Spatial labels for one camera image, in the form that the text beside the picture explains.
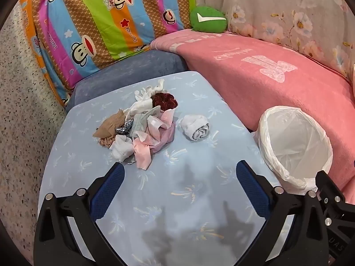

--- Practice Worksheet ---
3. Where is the white sock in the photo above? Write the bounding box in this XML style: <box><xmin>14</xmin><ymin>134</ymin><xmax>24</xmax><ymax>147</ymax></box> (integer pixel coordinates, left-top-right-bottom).
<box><xmin>109</xmin><ymin>134</ymin><xmax>134</xmax><ymax>163</ymax></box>

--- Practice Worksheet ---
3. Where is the pink blanket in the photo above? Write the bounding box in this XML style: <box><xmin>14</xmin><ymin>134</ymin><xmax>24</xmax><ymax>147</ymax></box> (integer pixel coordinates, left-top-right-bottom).
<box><xmin>150</xmin><ymin>29</ymin><xmax>355</xmax><ymax>197</ymax></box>

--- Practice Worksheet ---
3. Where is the white glove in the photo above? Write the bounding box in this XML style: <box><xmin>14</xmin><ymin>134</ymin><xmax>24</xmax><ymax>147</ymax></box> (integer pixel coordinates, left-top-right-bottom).
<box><xmin>134</xmin><ymin>79</ymin><xmax>165</xmax><ymax>108</ymax></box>

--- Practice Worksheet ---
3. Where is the waste bin with white bag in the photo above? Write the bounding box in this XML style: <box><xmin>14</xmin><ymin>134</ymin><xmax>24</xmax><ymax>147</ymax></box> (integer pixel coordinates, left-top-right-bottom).
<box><xmin>258</xmin><ymin>107</ymin><xmax>333</xmax><ymax>194</ymax></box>

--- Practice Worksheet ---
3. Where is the striped monkey print pillow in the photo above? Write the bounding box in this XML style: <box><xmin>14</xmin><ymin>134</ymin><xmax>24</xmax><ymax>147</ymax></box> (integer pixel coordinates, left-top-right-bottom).
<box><xmin>21</xmin><ymin>0</ymin><xmax>196</xmax><ymax>107</ymax></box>

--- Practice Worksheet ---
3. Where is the dark red scrunchie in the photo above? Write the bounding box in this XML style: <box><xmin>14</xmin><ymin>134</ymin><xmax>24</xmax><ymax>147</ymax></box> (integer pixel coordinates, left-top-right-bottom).
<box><xmin>151</xmin><ymin>92</ymin><xmax>178</xmax><ymax>112</ymax></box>

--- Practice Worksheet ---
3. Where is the tan cloth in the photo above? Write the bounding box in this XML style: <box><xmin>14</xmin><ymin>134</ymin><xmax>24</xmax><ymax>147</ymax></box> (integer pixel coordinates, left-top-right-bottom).
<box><xmin>92</xmin><ymin>109</ymin><xmax>127</xmax><ymax>139</ymax></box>

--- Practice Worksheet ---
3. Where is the grey floral blanket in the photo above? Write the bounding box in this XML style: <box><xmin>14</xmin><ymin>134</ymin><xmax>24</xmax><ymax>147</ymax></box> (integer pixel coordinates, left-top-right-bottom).
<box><xmin>191</xmin><ymin>0</ymin><xmax>355</xmax><ymax>81</ymax></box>

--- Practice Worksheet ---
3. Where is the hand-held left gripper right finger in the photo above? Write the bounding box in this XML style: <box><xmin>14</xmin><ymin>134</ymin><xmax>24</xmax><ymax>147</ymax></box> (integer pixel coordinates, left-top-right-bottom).
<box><xmin>236</xmin><ymin>160</ymin><xmax>332</xmax><ymax>266</ymax></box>

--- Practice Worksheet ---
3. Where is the black and white hair band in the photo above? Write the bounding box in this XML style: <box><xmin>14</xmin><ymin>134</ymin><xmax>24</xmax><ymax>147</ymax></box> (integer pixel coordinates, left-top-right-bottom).
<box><xmin>115</xmin><ymin>118</ymin><xmax>135</xmax><ymax>135</ymax></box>

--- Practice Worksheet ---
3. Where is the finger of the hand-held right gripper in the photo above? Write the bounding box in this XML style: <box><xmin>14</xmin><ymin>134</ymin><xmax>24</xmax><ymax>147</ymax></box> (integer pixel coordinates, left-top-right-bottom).
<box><xmin>316</xmin><ymin>170</ymin><xmax>355</xmax><ymax>228</ymax></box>

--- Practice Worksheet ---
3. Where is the light blue palm print cloth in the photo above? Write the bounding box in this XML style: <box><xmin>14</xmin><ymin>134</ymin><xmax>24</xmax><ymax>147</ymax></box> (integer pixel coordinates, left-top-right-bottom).
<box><xmin>37</xmin><ymin>71</ymin><xmax>294</xmax><ymax>266</ymax></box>

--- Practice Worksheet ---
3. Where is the grey sock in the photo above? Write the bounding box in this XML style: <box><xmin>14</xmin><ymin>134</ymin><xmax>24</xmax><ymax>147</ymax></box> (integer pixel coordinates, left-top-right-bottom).
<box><xmin>180</xmin><ymin>114</ymin><xmax>211</xmax><ymax>141</ymax></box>

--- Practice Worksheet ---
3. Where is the white cloth piece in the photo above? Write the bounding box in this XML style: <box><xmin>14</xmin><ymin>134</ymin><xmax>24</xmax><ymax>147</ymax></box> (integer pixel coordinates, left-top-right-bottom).
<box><xmin>123</xmin><ymin>100</ymin><xmax>154</xmax><ymax>117</ymax></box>

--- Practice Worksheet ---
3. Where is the blue-grey cushion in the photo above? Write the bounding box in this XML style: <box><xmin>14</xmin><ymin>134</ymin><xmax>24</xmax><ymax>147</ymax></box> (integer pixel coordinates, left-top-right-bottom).
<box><xmin>65</xmin><ymin>48</ymin><xmax>189</xmax><ymax>111</ymax></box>

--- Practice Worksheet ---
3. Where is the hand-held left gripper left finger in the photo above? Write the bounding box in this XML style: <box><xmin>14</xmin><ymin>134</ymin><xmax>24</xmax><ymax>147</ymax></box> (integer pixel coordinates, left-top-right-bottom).
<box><xmin>33</xmin><ymin>162</ymin><xmax>131</xmax><ymax>266</ymax></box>

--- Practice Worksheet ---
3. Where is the green plush cushion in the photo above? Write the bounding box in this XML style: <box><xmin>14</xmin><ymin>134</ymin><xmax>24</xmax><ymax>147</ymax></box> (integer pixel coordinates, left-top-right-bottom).
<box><xmin>189</xmin><ymin>5</ymin><xmax>228</xmax><ymax>32</ymax></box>

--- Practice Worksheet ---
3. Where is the light grey cloth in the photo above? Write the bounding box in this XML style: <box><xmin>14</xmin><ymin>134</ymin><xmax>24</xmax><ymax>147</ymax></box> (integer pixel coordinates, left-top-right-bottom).
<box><xmin>130</xmin><ymin>113</ymin><xmax>152</xmax><ymax>138</ymax></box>

